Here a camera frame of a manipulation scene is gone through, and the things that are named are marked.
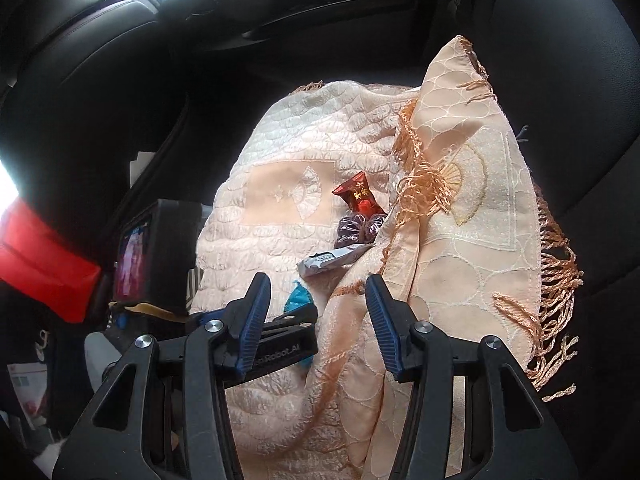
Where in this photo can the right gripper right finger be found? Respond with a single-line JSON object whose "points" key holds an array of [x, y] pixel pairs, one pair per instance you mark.
{"points": [[420, 353]]}

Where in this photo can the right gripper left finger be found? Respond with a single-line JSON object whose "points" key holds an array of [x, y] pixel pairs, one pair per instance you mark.
{"points": [[223, 350]]}

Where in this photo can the blue milk candy packet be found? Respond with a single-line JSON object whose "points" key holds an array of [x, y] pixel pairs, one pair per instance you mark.
{"points": [[299, 297]]}

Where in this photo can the striped cardboard box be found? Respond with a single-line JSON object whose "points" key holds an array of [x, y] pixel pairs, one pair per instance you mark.
{"points": [[156, 253]]}

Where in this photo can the red object at left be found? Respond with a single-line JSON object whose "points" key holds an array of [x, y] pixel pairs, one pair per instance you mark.
{"points": [[36, 261]]}

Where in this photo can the grey white snack packet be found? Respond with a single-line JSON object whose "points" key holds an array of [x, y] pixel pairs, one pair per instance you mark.
{"points": [[331, 259]]}

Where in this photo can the cream embroidered cloth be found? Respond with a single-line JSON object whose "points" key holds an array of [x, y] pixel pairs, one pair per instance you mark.
{"points": [[468, 244]]}

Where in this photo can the small red candy packet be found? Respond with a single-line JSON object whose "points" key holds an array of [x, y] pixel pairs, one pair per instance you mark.
{"points": [[357, 195]]}

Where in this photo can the white paper sheet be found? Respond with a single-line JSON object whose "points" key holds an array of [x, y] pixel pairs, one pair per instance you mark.
{"points": [[138, 165]]}

